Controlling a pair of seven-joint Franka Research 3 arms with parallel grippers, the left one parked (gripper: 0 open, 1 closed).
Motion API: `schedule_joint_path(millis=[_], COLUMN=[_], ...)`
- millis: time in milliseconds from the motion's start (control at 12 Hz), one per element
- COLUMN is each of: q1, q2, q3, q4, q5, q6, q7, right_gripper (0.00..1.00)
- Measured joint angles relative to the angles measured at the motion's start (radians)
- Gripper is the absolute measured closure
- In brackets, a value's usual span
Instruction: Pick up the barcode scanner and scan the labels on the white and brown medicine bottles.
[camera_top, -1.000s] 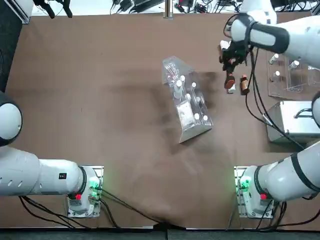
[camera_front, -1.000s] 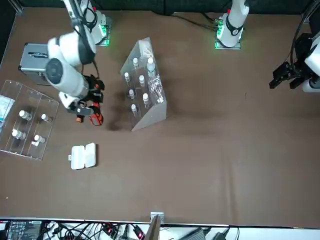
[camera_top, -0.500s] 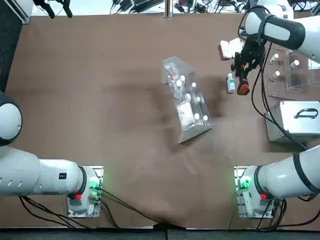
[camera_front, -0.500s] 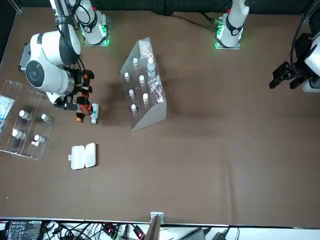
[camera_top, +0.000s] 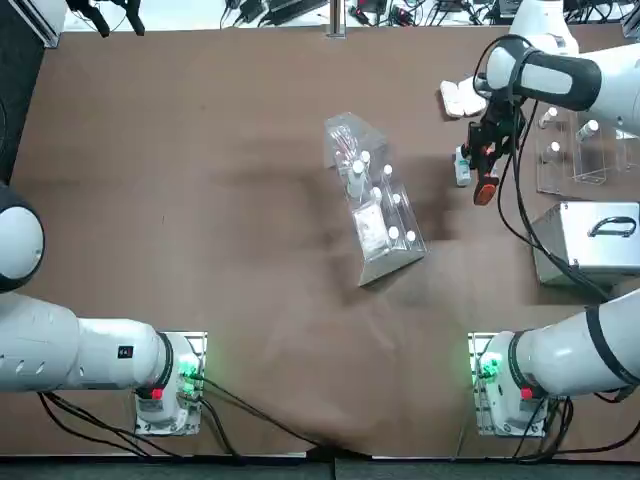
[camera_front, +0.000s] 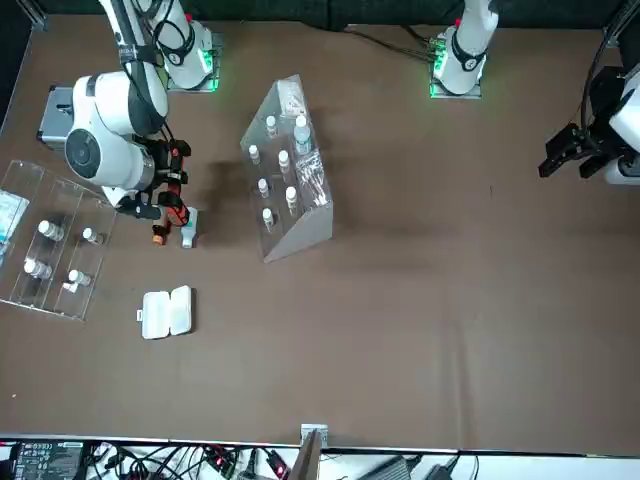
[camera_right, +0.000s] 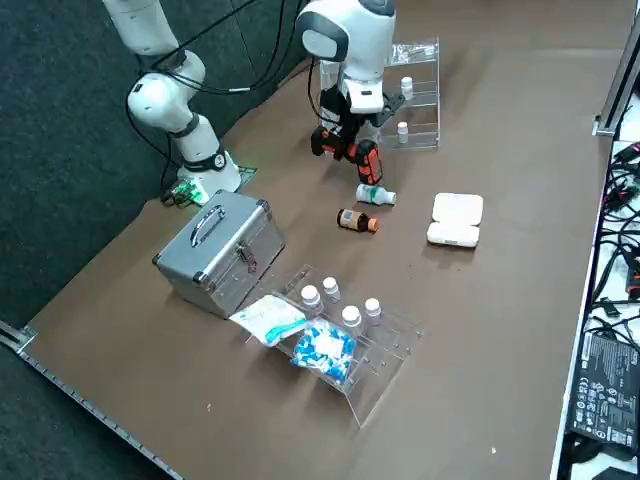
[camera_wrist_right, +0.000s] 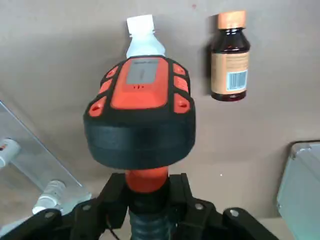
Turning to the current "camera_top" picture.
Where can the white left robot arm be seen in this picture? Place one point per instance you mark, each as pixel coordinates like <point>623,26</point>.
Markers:
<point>100,350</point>

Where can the aluminium profile rail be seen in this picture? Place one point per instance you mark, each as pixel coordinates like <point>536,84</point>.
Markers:
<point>50,22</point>

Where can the white medicine bottle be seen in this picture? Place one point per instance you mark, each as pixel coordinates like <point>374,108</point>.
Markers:
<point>462,172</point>

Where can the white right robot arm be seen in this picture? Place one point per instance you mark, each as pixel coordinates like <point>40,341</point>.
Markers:
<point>550,80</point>

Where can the red striped clear packet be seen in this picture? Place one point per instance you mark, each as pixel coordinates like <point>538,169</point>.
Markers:
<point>342,142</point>

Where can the silver metal post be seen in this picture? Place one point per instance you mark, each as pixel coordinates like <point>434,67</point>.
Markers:
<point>337,17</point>

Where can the large clear acrylic shelf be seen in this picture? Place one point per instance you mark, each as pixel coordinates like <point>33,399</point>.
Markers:
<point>375,250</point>

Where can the orange black barcode scanner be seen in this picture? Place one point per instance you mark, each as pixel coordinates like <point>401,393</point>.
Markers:
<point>486,192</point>

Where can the small white capped vial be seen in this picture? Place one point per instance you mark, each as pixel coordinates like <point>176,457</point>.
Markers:
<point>554,148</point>
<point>393,232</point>
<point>589,127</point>
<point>396,198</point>
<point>550,116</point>
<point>358,167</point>
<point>366,156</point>
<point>411,236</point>
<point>376,192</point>
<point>387,170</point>

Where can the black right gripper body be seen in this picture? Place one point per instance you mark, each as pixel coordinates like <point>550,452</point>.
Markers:
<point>502,117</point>

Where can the white flat packet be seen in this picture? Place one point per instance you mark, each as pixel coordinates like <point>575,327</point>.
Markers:
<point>372,232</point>

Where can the black power adapter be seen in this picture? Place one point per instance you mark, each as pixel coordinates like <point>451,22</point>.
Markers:
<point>248,9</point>

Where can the small clear acrylic shelf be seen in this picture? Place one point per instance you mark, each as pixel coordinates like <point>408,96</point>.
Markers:
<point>590,160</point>

